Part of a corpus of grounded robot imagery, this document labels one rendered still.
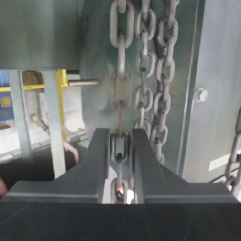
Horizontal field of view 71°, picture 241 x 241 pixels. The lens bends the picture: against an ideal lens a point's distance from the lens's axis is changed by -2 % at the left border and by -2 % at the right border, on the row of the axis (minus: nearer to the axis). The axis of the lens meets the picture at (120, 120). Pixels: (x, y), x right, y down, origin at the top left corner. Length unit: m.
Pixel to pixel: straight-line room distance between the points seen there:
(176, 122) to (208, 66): 0.08
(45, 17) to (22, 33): 0.09
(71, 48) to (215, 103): 0.51
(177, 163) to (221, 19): 0.19
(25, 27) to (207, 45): 0.49
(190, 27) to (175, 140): 0.14
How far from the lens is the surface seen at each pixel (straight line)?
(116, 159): 0.16
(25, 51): 0.59
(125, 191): 0.17
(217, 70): 0.26
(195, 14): 0.23
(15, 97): 0.94
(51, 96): 0.62
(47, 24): 0.63
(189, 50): 0.23
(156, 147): 0.20
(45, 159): 1.10
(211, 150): 0.30
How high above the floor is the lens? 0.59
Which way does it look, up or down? 17 degrees up
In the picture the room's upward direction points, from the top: 179 degrees counter-clockwise
